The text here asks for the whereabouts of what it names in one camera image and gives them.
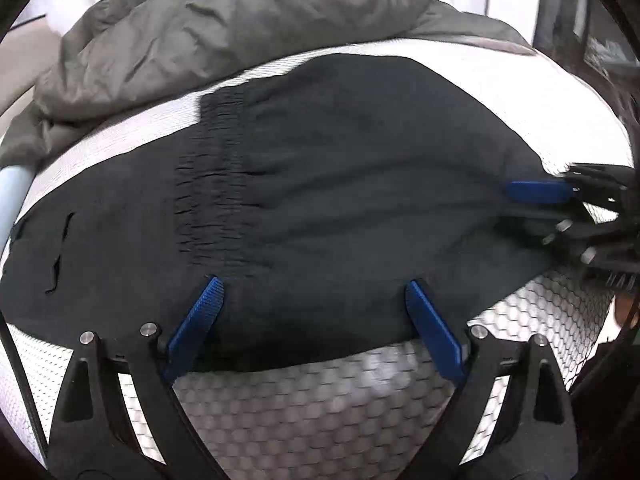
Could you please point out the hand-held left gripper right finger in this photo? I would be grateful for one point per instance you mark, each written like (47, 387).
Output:
(435, 332)

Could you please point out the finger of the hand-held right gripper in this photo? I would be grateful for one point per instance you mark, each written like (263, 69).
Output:
(560, 230)
(540, 191)

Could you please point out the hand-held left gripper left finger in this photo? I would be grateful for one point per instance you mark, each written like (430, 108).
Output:
(197, 325)

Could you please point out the black pants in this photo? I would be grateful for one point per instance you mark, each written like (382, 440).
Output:
(325, 185)

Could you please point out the person's right hand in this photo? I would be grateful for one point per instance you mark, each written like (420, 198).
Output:
(629, 312)

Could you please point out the white honeycomb mattress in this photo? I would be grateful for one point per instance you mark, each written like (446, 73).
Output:
(325, 410)

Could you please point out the glass door wardrobe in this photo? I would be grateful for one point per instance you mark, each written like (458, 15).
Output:
(585, 25)

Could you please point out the light blue pillow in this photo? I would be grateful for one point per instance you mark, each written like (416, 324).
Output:
(10, 191)

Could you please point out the beige padded headboard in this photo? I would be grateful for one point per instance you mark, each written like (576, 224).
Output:
(17, 85)

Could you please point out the grey duvet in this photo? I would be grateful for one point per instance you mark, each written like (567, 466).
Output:
(200, 25)

